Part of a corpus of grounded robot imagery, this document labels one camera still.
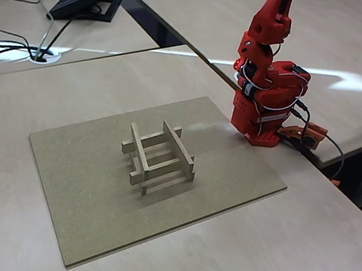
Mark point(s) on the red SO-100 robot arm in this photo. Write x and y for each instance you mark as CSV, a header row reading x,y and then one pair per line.
x,y
244,117

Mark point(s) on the orange table clamp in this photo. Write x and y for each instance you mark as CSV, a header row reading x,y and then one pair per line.
x,y
313,133

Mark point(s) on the small orange plastic piece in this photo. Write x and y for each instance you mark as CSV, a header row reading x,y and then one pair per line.
x,y
336,182

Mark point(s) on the brown fibreboard base plate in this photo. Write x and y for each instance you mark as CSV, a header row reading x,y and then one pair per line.
x,y
87,196

